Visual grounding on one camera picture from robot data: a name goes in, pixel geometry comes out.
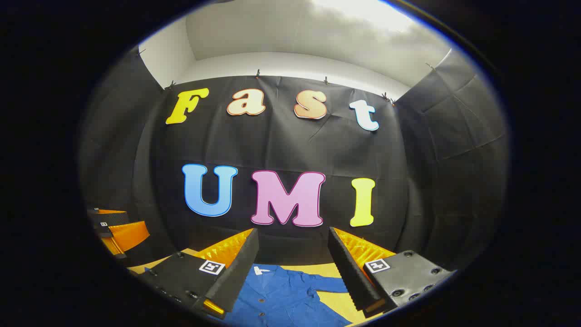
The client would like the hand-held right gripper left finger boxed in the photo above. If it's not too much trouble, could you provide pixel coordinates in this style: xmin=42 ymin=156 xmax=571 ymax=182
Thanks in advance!
xmin=136 ymin=228 xmax=260 ymax=319

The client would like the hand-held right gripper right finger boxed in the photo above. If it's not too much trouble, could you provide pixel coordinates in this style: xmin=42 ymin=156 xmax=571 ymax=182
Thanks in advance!
xmin=328 ymin=227 xmax=455 ymax=319

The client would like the blue button shirt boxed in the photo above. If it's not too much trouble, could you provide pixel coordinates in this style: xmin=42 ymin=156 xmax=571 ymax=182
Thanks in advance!
xmin=222 ymin=263 xmax=353 ymax=327

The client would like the black backdrop cloth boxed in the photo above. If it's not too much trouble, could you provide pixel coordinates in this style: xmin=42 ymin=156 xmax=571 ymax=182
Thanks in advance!
xmin=77 ymin=45 xmax=510 ymax=274

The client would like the row of black cloth clips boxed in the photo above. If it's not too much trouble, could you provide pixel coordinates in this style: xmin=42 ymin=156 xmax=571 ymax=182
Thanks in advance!
xmin=135 ymin=48 xmax=437 ymax=106

